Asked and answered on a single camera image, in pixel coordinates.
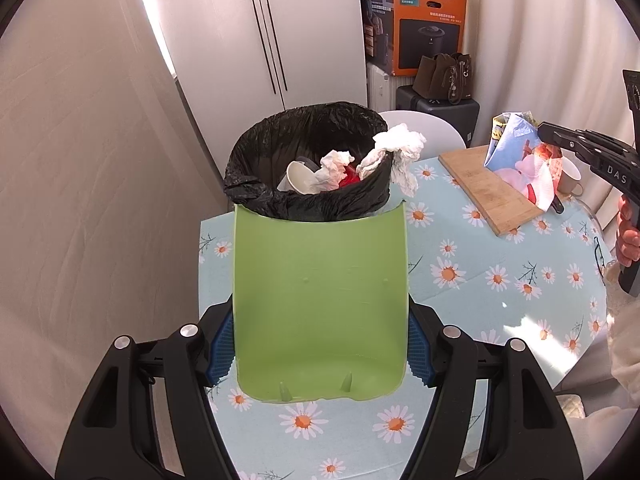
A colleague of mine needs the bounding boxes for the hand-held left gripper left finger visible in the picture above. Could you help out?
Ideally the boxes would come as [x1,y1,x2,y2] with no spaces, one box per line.
[55,296,237,480]

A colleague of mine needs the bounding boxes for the floral tablecloth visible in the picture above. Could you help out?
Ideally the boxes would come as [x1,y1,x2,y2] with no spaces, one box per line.
[198,152,616,480]

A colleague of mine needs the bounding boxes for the dark printed box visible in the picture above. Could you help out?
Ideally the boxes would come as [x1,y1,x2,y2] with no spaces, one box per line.
[360,0,386,66]

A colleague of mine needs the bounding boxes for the person's right hand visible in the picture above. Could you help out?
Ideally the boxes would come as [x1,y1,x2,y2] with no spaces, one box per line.
[615,194,640,268]

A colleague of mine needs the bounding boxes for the blue cartoon snack wrapper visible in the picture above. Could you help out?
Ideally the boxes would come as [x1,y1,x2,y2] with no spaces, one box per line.
[484,110,558,210]

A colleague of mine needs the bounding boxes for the person's right forearm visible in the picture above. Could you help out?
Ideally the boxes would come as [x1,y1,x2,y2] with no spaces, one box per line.
[602,260,640,401]

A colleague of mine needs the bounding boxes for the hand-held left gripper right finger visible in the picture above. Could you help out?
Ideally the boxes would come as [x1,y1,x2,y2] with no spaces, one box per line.
[405,294,585,480]

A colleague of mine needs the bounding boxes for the wooden cutting board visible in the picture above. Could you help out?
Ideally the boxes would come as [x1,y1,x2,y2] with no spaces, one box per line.
[438,144,551,237]

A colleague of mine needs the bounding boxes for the red and green snack wrapper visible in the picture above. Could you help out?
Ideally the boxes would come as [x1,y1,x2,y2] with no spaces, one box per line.
[547,155,565,198]

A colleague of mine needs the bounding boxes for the person's white garment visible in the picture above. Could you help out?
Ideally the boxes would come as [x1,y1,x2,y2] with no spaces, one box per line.
[552,390,640,466]

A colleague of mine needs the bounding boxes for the orange appliance box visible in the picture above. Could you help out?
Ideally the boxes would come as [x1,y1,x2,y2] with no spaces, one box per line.
[372,0,468,77]

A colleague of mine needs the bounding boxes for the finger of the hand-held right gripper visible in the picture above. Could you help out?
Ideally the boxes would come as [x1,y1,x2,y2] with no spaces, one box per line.
[542,135,596,166]
[537,121,638,154]

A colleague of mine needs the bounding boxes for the white mug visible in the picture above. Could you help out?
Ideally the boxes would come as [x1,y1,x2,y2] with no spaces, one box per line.
[556,157,585,198]

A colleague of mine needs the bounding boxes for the brown handbag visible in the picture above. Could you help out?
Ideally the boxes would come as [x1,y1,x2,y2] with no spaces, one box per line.
[412,52,473,106]

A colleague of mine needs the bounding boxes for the black eyeglasses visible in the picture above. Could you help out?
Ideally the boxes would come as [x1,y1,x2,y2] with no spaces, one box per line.
[593,236,608,286]

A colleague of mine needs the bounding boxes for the white chair back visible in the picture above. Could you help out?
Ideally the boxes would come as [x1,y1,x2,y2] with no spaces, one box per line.
[377,110,467,150]

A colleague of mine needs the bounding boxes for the green plastic dustpan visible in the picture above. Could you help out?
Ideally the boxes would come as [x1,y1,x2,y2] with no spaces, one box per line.
[232,199,411,405]

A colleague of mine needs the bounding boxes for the white refrigerator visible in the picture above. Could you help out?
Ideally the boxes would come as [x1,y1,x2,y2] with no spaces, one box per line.
[132,0,368,181]

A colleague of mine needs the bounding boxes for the black suitcase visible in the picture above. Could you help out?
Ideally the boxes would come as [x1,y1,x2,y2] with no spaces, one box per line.
[395,85,481,148]

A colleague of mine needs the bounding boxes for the black trash bag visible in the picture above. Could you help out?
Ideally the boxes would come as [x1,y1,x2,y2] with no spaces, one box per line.
[223,102,393,223]

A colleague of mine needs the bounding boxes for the white radiator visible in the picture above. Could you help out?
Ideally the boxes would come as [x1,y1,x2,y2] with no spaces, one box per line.
[366,62,401,113]

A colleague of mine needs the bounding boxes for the crumpled white tissue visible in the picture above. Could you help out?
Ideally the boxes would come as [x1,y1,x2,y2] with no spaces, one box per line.
[312,150,355,192]
[356,124,427,198]

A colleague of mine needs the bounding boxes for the white paper cup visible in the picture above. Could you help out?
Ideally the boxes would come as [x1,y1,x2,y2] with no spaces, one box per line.
[276,159,321,195]

